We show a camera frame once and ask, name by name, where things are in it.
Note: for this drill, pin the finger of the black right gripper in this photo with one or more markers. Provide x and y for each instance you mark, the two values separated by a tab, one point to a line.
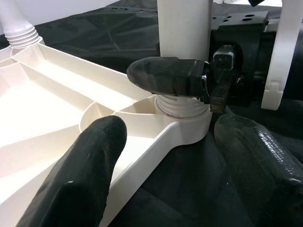
165	75

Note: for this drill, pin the white plastic table leg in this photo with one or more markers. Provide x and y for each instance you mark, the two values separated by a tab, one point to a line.
19	28
184	28

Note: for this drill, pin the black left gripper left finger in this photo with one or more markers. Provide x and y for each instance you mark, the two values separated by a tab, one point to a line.
78	177

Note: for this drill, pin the white plastic children table top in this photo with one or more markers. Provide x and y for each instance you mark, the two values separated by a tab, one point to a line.
47	106

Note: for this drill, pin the black table cloth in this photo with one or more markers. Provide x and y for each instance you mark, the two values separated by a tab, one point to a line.
189	189

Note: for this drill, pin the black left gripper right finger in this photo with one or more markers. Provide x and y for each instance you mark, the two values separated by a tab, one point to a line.
265	170

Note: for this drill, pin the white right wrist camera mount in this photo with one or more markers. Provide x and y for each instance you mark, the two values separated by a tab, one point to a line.
281	47

